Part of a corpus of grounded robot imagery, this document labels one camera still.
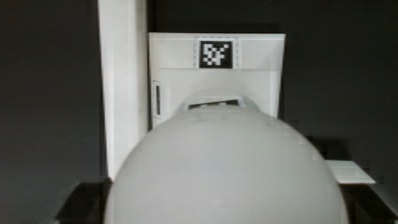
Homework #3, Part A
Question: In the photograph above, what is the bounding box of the white front barrier wall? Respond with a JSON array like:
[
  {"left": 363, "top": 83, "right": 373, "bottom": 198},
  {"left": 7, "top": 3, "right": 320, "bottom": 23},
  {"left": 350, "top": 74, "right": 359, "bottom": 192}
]
[{"left": 327, "top": 160, "right": 377, "bottom": 184}]

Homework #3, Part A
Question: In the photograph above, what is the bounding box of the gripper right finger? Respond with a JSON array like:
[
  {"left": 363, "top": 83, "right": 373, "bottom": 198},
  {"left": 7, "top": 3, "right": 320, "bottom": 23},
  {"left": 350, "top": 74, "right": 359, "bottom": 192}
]
[{"left": 341, "top": 185, "right": 398, "bottom": 224}]

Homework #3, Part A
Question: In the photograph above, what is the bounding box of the white lamp bulb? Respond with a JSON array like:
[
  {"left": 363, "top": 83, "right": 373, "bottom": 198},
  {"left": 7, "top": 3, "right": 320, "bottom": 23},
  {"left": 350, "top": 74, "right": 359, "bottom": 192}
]
[{"left": 105, "top": 106, "right": 349, "bottom": 224}]

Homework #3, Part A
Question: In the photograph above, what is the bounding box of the white lamp base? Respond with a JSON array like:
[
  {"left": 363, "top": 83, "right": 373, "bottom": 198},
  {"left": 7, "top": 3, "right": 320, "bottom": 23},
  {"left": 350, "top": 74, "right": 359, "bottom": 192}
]
[{"left": 150, "top": 33, "right": 286, "bottom": 126}]

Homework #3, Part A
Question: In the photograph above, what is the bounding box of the white barrier wall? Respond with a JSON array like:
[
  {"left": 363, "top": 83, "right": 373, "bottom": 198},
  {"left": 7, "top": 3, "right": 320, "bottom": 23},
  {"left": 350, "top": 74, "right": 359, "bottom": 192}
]
[
  {"left": 327, "top": 160, "right": 377, "bottom": 184},
  {"left": 98, "top": 0, "right": 150, "bottom": 178}
]

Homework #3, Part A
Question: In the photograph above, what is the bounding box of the white right barrier wall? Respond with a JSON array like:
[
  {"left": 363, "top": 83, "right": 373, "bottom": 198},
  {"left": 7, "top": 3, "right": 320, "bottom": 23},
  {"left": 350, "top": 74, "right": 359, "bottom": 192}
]
[{"left": 98, "top": 0, "right": 150, "bottom": 178}]

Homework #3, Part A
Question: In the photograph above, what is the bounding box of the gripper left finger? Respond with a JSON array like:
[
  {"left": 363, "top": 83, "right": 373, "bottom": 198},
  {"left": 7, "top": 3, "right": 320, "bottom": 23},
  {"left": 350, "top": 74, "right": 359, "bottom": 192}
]
[{"left": 52, "top": 179, "right": 112, "bottom": 224}]

